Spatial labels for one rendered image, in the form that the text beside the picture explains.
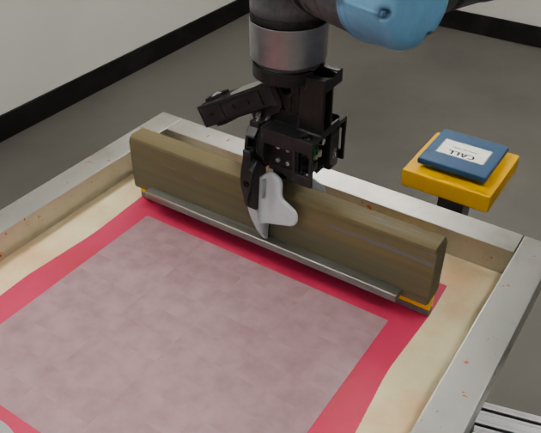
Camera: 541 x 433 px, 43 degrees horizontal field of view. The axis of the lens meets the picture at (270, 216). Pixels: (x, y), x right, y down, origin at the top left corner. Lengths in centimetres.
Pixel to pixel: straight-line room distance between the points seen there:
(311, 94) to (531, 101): 284
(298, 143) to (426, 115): 254
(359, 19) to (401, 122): 259
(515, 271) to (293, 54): 34
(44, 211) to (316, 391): 41
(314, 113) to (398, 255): 17
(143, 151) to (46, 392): 32
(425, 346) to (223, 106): 32
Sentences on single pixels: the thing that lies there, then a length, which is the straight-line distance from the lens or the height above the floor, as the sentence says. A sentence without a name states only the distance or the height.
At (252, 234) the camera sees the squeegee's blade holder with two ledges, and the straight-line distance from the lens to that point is 79.
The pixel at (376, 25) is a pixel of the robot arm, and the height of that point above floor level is 129.
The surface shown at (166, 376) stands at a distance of 69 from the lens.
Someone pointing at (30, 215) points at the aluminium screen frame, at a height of 99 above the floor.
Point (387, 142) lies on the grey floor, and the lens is 295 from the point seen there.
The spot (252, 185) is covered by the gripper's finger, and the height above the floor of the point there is 108.
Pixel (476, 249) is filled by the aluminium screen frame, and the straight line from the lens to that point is 82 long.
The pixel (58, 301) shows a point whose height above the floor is 95.
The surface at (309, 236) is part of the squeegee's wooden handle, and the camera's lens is 75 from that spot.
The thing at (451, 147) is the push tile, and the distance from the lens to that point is 102.
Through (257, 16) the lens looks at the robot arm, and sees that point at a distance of 64.
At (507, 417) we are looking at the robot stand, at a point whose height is 22.
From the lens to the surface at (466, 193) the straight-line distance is 97.
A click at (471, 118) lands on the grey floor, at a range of 322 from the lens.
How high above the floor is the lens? 148
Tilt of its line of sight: 37 degrees down
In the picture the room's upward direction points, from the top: straight up
